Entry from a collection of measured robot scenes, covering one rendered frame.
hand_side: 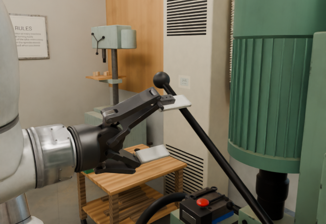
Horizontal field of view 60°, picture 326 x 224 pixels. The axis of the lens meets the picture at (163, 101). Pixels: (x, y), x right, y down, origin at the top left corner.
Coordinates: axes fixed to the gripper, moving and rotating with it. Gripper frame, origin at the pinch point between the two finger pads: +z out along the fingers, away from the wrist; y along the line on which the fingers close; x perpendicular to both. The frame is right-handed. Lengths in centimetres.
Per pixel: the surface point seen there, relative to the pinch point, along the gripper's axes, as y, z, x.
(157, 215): -147, 71, 45
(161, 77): 7.6, -0.8, 6.7
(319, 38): 26.5, 7.1, -12.3
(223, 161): 5.2, -0.3, -13.5
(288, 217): -6.8, 16.2, -22.9
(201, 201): -20.2, 11.2, -8.0
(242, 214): -10.5, 10.4, -17.5
